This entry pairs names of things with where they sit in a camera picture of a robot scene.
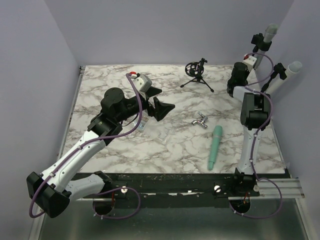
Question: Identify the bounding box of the mint green microphone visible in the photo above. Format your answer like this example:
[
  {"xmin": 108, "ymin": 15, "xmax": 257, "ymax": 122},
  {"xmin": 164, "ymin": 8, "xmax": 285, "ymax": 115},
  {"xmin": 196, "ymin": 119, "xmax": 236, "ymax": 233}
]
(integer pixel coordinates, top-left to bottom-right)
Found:
[{"xmin": 207, "ymin": 125, "xmax": 223, "ymax": 171}]

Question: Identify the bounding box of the white microphone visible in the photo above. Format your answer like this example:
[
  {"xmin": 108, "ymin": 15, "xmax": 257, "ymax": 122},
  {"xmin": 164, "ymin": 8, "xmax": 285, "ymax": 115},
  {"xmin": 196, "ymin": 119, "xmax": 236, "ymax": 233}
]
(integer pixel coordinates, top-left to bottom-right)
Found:
[{"xmin": 266, "ymin": 61, "xmax": 303, "ymax": 95}]

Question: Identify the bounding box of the silver grey microphone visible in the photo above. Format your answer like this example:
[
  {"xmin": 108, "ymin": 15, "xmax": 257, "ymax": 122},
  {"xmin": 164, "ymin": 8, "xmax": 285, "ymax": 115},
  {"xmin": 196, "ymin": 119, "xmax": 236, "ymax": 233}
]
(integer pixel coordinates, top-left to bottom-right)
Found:
[{"xmin": 251, "ymin": 23, "xmax": 279, "ymax": 70}]

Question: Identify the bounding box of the clear plastic screw box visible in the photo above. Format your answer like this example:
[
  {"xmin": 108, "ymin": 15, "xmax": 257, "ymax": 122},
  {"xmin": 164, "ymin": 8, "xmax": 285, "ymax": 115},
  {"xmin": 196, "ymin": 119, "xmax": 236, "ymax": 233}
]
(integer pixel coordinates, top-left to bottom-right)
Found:
[{"xmin": 136, "ymin": 118, "xmax": 172, "ymax": 145}]

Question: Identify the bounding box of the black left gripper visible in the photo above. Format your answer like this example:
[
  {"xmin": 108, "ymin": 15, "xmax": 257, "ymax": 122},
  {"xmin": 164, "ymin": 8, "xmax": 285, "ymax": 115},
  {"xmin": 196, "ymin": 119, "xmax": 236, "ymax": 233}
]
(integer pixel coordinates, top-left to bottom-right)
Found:
[{"xmin": 116, "ymin": 86, "xmax": 175, "ymax": 123}]

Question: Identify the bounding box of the black front mounting rail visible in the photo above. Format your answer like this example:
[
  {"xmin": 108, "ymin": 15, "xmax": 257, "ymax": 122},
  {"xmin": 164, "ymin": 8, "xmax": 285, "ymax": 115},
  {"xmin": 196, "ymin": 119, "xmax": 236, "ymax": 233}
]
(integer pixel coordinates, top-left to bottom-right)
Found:
[{"xmin": 82, "ymin": 172, "xmax": 287, "ymax": 210}]

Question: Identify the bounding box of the black round-base microphone stand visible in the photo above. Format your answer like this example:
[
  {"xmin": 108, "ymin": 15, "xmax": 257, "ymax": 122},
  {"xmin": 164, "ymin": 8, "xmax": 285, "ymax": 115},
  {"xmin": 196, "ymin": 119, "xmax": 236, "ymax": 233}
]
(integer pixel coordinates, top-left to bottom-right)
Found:
[{"xmin": 251, "ymin": 33, "xmax": 272, "ymax": 53}]

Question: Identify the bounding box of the aluminium frame profile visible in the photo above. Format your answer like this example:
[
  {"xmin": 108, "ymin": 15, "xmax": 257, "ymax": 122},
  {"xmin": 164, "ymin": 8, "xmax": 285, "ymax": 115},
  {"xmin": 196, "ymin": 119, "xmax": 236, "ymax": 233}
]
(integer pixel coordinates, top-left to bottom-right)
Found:
[{"xmin": 257, "ymin": 178, "xmax": 305, "ymax": 199}]

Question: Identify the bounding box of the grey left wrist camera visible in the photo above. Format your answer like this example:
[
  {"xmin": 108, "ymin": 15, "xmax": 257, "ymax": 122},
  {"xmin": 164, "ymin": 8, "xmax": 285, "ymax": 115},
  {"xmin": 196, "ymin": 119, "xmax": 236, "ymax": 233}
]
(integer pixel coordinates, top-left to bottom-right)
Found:
[{"xmin": 130, "ymin": 71, "xmax": 152, "ymax": 93}]

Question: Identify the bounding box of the black tripod microphone stand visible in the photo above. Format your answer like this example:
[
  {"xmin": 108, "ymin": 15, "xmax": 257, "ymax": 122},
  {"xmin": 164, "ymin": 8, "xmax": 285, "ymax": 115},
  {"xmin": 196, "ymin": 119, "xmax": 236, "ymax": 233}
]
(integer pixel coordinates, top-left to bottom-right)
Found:
[{"xmin": 180, "ymin": 58, "xmax": 214, "ymax": 93}]

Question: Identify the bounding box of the chrome water tap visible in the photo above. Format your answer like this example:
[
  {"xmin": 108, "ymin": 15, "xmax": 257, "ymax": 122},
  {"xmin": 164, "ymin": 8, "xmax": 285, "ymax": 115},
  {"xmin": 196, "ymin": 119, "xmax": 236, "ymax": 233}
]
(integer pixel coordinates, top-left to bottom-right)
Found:
[{"xmin": 191, "ymin": 111, "xmax": 208, "ymax": 129}]

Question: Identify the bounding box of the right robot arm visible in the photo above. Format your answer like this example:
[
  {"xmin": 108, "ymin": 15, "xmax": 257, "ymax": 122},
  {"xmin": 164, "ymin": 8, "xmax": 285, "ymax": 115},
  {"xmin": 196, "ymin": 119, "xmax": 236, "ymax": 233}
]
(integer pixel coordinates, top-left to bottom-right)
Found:
[{"xmin": 226, "ymin": 62, "xmax": 271, "ymax": 175}]

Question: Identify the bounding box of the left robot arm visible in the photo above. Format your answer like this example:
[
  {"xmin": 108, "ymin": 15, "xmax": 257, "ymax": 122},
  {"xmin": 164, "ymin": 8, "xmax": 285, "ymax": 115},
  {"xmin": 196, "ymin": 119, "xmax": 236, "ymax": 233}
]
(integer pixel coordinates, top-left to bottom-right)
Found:
[{"xmin": 26, "ymin": 87, "xmax": 175, "ymax": 218}]

